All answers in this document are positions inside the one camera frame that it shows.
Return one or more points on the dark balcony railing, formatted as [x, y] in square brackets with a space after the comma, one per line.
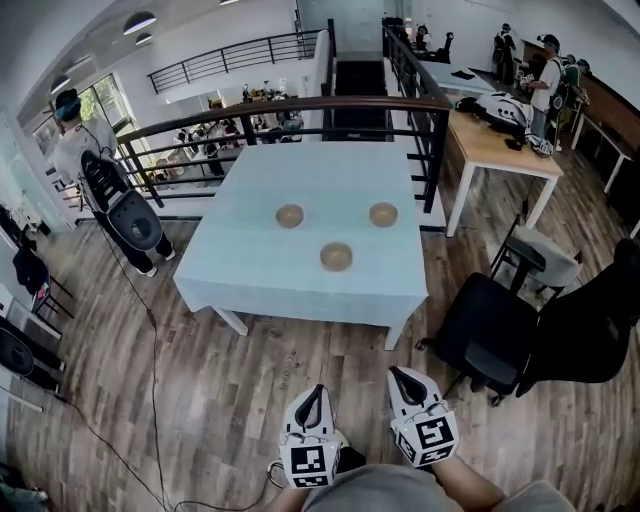
[230, 57]

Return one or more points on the black office chair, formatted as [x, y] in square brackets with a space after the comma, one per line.
[525, 330]

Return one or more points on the brown bowl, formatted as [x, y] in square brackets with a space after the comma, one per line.
[383, 214]
[289, 216]
[336, 257]

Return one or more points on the black and white backpack device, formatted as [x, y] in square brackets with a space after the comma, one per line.
[125, 205]

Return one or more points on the black round fan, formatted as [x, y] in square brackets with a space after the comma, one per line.
[20, 352]

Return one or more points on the black chair with clothes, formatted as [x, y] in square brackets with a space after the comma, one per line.
[35, 275]

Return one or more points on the light blue tablecloth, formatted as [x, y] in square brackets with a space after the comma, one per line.
[310, 180]

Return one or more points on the white helmet device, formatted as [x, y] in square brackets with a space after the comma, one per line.
[540, 144]

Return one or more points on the person's grey shirt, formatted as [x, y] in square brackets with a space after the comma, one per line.
[380, 492]

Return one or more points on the wooden table with white legs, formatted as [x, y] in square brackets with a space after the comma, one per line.
[500, 150]

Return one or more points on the grey padded chair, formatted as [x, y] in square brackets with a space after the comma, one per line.
[542, 257]

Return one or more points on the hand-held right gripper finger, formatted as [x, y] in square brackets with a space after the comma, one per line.
[397, 390]
[417, 382]

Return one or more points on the dark metal railing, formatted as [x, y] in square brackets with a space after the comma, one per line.
[280, 112]

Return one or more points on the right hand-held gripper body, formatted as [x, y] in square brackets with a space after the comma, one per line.
[429, 437]

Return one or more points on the person's left forearm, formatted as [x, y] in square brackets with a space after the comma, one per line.
[292, 500]

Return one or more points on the round pendant lamp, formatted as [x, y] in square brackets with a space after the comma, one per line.
[144, 38]
[139, 22]
[60, 83]

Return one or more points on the white and black bag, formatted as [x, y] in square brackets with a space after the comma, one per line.
[502, 111]

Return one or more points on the wooden wall counter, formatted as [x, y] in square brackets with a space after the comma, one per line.
[607, 115]

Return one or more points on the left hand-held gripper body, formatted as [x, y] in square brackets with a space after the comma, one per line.
[311, 457]

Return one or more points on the person's right forearm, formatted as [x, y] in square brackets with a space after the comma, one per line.
[467, 482]

